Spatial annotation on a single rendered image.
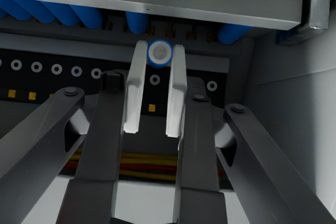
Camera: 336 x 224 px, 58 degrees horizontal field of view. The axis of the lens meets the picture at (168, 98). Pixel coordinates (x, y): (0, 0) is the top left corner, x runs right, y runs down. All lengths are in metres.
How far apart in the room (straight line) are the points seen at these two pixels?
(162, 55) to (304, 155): 0.12
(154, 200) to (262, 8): 0.13
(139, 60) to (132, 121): 0.04
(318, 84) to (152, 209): 0.14
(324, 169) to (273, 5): 0.11
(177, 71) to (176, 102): 0.02
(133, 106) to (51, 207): 0.09
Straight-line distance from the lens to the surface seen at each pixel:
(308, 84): 0.24
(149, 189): 0.19
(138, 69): 0.16
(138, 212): 0.20
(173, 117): 0.16
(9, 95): 0.35
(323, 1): 0.21
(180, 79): 0.16
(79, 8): 0.23
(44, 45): 0.34
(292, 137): 0.25
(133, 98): 0.15
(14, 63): 0.35
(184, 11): 0.19
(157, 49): 0.21
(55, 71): 0.34
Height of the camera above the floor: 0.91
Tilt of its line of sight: 17 degrees up
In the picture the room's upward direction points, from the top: 173 degrees counter-clockwise
